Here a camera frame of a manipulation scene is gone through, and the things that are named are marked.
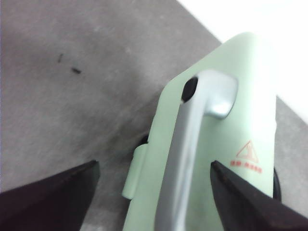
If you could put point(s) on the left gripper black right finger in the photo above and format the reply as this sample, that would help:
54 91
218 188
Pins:
243 207

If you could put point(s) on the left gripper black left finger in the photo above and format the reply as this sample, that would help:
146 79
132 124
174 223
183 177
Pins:
56 203

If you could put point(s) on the mint green sandwich maker lid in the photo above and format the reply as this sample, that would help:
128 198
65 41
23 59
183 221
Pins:
220 109

